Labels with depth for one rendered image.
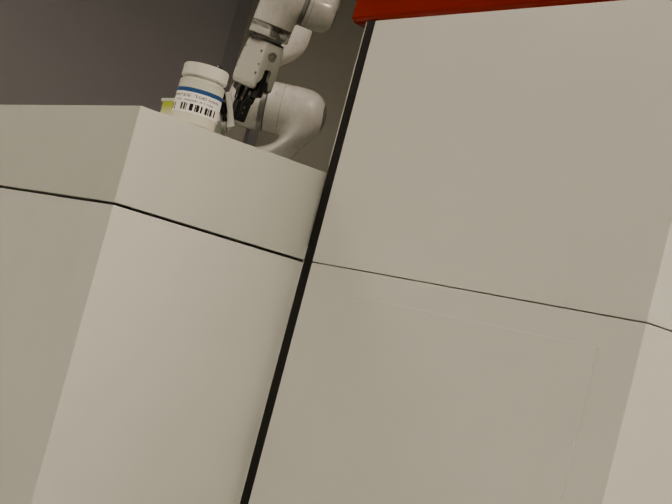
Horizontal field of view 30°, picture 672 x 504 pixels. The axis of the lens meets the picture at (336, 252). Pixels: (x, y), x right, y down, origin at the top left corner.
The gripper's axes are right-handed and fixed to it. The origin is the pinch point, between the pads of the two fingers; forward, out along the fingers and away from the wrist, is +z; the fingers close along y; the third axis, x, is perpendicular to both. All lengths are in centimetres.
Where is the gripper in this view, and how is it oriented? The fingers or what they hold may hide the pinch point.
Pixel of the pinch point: (239, 110)
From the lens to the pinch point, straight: 260.6
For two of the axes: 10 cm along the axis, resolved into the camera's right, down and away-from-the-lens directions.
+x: -7.7, -2.4, -5.9
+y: -5.2, -3.0, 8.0
